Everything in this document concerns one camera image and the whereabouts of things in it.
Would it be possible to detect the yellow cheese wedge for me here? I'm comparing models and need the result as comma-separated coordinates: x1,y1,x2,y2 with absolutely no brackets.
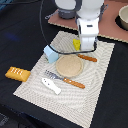
73,39,81,51

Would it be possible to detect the knife with orange handle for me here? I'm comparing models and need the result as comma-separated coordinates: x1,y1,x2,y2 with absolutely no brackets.
78,54,97,62

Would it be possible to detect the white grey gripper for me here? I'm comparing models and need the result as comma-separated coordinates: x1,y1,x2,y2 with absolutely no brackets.
77,18,99,51

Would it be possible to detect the woven beige placemat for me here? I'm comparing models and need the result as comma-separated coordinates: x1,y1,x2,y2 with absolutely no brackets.
12,30,116,128

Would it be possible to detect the grey saucepan with handle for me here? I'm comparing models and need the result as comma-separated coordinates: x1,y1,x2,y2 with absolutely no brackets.
46,9,76,19

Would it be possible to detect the orange bread loaf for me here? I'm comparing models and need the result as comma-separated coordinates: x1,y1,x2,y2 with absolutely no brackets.
5,67,31,82

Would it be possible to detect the beige bowl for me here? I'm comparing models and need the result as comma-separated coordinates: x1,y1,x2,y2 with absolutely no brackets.
119,5,128,30

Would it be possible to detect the fork with orange handle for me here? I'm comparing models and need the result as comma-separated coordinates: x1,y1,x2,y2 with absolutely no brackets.
45,70,85,89

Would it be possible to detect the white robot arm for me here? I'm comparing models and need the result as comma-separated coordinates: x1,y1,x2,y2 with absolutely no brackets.
54,0,104,51

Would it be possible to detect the round wooden plate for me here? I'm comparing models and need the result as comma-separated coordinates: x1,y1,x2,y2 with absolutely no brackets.
56,55,83,78

